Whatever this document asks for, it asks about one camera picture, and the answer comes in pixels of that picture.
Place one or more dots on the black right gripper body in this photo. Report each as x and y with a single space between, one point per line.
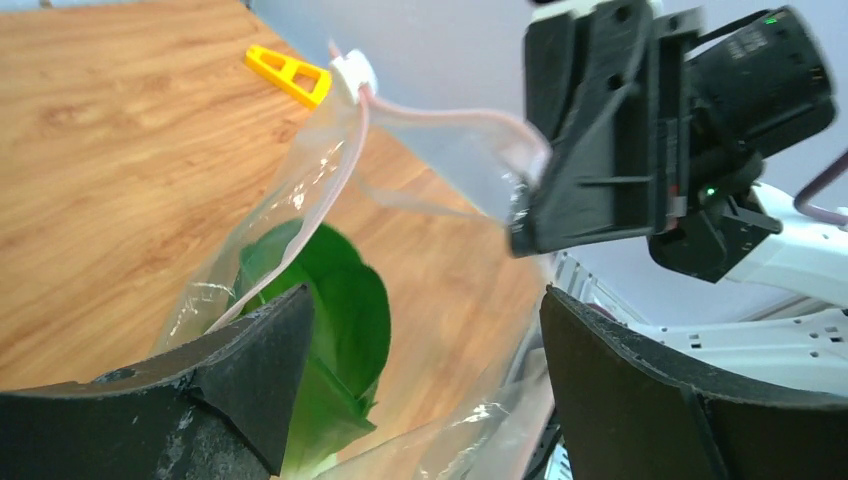
749 90

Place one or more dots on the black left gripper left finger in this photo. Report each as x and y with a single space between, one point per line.
218 407

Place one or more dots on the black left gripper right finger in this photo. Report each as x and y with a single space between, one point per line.
632 408

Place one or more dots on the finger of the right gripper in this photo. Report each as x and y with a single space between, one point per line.
591 89

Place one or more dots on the green white bok choy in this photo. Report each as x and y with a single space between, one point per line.
348 353

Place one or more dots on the clear zip top bag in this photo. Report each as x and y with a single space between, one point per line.
424 196

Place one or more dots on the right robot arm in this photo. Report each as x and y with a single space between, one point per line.
659 130

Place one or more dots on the yellow triangle toy block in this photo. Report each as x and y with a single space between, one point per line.
305 83

